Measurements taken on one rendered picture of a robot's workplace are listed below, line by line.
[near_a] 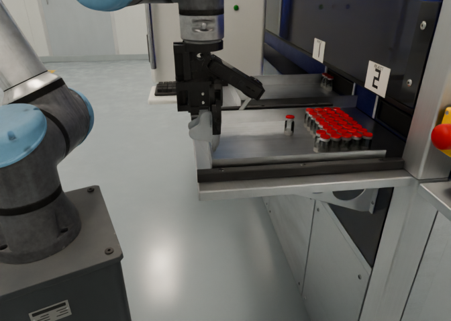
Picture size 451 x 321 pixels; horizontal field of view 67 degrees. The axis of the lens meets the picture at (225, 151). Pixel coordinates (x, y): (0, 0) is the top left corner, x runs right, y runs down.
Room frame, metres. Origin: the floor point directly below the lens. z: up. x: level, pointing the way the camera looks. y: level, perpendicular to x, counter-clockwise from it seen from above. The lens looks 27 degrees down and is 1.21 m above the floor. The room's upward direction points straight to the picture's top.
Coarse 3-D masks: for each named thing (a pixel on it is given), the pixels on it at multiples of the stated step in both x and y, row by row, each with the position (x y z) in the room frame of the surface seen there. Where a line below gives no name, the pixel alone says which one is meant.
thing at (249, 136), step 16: (224, 112) 0.81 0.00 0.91; (240, 112) 0.82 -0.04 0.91; (256, 112) 0.82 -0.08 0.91; (272, 112) 0.83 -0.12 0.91; (288, 112) 0.83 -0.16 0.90; (304, 112) 0.84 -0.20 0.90; (224, 128) 0.78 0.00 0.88; (240, 128) 0.78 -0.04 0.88; (256, 128) 0.78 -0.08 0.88; (272, 128) 0.78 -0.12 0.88; (304, 128) 0.78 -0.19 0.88; (208, 144) 0.64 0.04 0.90; (224, 144) 0.69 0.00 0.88; (240, 144) 0.69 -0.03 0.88; (256, 144) 0.69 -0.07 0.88; (272, 144) 0.69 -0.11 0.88; (288, 144) 0.69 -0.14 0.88; (304, 144) 0.69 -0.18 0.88; (224, 160) 0.56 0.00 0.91; (240, 160) 0.56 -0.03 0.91; (256, 160) 0.56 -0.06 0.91; (272, 160) 0.57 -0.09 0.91; (288, 160) 0.57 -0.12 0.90; (304, 160) 0.57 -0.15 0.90; (320, 160) 0.58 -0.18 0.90
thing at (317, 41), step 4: (316, 40) 1.09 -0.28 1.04; (320, 40) 1.06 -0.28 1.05; (316, 44) 1.09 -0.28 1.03; (324, 44) 1.03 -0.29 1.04; (316, 48) 1.08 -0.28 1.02; (320, 48) 1.05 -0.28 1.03; (324, 48) 1.02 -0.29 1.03; (316, 52) 1.08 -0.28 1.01; (320, 52) 1.05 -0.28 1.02; (316, 56) 1.08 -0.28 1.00; (320, 56) 1.04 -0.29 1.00; (320, 60) 1.04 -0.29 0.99
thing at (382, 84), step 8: (368, 64) 0.77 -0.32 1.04; (376, 64) 0.74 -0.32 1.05; (368, 72) 0.76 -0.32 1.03; (376, 72) 0.73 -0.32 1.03; (384, 72) 0.71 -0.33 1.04; (368, 80) 0.76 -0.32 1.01; (376, 80) 0.73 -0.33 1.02; (384, 80) 0.70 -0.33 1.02; (368, 88) 0.75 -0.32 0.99; (384, 88) 0.69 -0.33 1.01; (384, 96) 0.69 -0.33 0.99
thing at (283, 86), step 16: (272, 80) 1.18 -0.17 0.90; (288, 80) 1.18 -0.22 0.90; (304, 80) 1.19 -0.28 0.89; (320, 80) 1.20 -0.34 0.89; (240, 96) 1.04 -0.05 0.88; (272, 96) 1.04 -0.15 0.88; (288, 96) 1.04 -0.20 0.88; (304, 96) 1.04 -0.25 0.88; (320, 96) 1.04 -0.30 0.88; (336, 96) 0.94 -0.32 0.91; (352, 96) 0.95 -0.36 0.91
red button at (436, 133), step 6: (438, 126) 0.48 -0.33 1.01; (444, 126) 0.47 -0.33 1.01; (450, 126) 0.47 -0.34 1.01; (432, 132) 0.49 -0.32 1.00; (438, 132) 0.48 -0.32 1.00; (444, 132) 0.47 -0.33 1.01; (450, 132) 0.46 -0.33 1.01; (432, 138) 0.48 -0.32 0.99; (438, 138) 0.47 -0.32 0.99; (444, 138) 0.46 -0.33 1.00; (450, 138) 0.46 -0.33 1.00; (438, 144) 0.47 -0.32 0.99; (444, 144) 0.46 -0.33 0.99; (450, 144) 0.46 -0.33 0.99
